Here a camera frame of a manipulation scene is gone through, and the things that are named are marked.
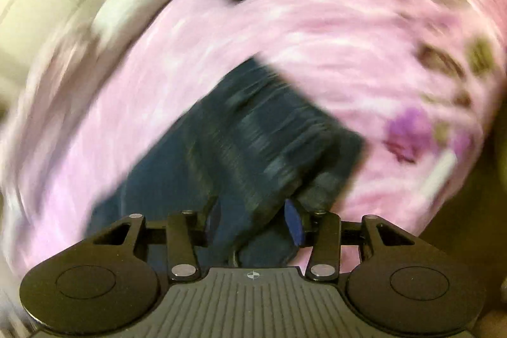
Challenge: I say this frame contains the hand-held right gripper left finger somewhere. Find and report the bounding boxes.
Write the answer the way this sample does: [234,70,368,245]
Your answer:
[85,199,222,281]

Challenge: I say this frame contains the blue jeans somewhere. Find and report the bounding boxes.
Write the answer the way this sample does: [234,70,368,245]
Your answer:
[85,57,367,267]

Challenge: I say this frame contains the pink floral blanket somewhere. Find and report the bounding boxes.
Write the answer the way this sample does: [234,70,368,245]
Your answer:
[0,0,507,283]

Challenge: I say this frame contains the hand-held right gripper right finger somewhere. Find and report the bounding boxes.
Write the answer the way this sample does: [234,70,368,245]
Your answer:
[284,199,416,281]

